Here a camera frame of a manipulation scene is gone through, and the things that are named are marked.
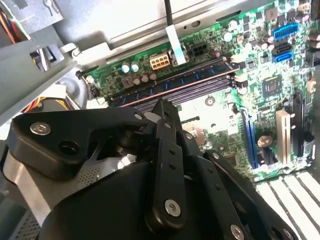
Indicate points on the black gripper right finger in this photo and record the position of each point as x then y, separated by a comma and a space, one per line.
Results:
215, 180

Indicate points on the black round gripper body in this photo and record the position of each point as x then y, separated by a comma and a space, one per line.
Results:
100, 215

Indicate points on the dark blue RAM stick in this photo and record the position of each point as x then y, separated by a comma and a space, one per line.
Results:
175, 84

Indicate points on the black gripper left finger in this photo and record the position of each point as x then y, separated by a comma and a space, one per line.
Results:
167, 190

